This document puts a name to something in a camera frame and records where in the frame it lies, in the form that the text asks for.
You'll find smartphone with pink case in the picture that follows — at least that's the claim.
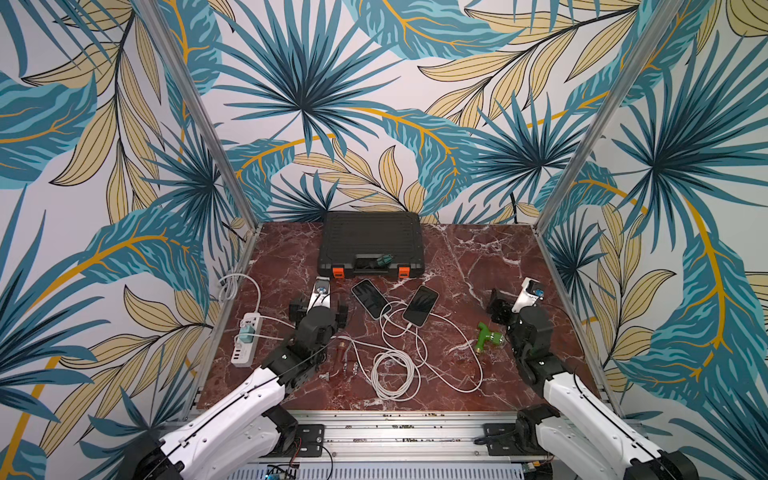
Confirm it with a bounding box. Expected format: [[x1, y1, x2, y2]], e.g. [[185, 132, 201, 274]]
[[351, 279, 392, 320]]

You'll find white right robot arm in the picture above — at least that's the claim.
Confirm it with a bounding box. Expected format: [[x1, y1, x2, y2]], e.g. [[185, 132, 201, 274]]
[[486, 289, 699, 479]]

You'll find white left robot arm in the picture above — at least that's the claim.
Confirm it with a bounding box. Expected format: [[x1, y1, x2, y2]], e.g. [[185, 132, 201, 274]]
[[117, 293, 348, 479]]

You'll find white power strip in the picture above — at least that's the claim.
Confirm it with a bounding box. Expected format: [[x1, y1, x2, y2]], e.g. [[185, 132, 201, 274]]
[[231, 312, 263, 368]]

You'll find black plastic tool case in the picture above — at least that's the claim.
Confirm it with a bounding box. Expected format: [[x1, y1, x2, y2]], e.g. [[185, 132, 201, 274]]
[[317, 211, 426, 279]]

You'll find teal-handled screwdriver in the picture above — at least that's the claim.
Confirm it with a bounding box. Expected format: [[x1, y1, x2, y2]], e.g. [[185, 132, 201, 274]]
[[373, 254, 393, 268]]

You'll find white power strip cord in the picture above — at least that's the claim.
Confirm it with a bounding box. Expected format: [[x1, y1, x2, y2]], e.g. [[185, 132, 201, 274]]
[[217, 272, 263, 316]]

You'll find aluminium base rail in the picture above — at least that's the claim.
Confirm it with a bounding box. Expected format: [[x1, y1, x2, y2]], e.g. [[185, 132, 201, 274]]
[[140, 409, 661, 480]]

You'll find aluminium frame post left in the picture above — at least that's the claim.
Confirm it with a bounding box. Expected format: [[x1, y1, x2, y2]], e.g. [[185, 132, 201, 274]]
[[135, 0, 260, 235]]

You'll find aluminium frame post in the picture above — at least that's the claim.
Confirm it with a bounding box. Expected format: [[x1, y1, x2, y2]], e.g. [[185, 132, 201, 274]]
[[534, 0, 683, 238], [135, 0, 260, 235]]

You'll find aluminium frame post right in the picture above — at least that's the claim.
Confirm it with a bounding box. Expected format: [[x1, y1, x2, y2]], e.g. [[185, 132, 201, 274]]
[[534, 0, 683, 238]]

